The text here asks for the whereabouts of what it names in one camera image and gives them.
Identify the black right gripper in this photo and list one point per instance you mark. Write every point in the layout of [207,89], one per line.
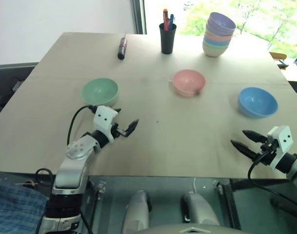
[267,157]

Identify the silver robot torso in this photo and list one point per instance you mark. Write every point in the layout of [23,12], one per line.
[187,229]

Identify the blue stacked bowl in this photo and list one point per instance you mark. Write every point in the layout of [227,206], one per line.
[214,42]

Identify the blue pen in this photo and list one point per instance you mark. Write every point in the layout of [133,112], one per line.
[172,20]

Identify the silver robot leg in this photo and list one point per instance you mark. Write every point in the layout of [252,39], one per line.
[136,212]
[200,208]

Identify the orange capped marker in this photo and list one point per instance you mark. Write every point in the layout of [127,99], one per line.
[165,18]

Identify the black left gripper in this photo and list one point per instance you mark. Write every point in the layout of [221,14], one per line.
[120,132]

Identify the silver left robot leg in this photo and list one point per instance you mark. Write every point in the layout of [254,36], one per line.
[136,212]

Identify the white plastic stacking cup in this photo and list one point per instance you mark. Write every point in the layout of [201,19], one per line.
[212,51]

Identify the black pen cup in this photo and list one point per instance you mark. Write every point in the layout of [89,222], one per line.
[167,40]

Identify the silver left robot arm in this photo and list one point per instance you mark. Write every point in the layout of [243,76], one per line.
[72,168]

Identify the blue plaid cloth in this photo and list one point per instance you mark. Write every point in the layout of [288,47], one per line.
[15,207]

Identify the yellow flat object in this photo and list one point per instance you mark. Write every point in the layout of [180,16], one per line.
[278,55]

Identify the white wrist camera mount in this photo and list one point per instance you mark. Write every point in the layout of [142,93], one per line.
[104,118]
[286,139]

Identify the purple stacked bowl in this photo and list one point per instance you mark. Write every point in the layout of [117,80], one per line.
[211,32]
[221,22]

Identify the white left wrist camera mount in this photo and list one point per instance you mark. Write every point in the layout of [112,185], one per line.
[104,118]

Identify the green stacked bowl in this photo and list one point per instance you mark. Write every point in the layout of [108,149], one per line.
[213,45]

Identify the silver right robot leg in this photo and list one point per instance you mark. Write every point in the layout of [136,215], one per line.
[200,208]

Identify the dark window frame post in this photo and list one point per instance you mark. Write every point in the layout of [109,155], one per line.
[139,15]

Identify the pink stacked bowl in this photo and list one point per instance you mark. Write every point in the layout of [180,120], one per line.
[215,38]

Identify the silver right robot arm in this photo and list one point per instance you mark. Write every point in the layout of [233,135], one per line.
[294,165]

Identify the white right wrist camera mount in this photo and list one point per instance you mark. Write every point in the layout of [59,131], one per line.
[286,139]

